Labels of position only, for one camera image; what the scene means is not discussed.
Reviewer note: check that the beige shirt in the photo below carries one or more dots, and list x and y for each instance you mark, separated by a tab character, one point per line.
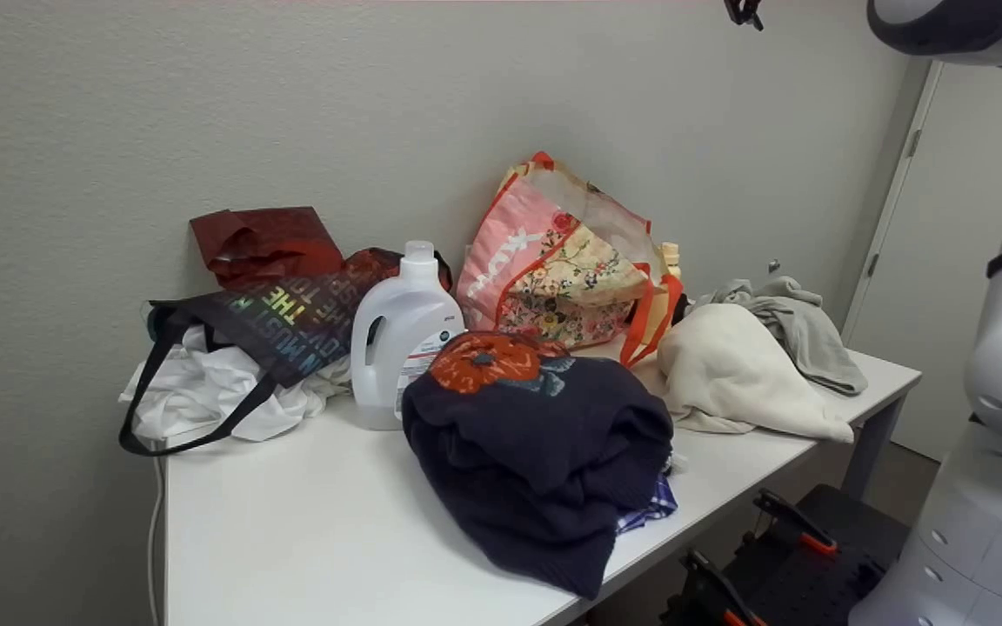
736	374

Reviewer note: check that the blue plaid cloth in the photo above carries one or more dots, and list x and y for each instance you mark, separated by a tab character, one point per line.
653	509

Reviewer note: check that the dark red bag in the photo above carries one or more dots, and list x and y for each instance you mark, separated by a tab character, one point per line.
266	243

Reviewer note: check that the grey shirt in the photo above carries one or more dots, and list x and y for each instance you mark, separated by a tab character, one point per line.
805	335

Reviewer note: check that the white door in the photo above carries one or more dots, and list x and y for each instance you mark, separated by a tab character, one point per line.
945	261

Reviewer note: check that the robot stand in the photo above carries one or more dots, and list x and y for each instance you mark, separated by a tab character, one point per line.
823	556

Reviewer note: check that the navy sweater with orange flower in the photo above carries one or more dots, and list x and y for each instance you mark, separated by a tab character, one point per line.
536	461

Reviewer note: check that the white cloth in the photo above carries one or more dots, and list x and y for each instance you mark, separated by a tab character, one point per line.
197	391

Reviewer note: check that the pink floral shopping bag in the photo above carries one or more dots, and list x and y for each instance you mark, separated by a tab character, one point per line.
553	269

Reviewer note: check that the white detergent bottle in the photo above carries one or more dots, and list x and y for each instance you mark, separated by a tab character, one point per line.
397	339

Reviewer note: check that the black tote bag rainbow letters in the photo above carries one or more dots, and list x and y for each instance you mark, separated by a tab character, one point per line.
292	326

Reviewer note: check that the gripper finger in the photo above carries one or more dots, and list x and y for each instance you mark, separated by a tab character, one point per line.
755	17
734	9

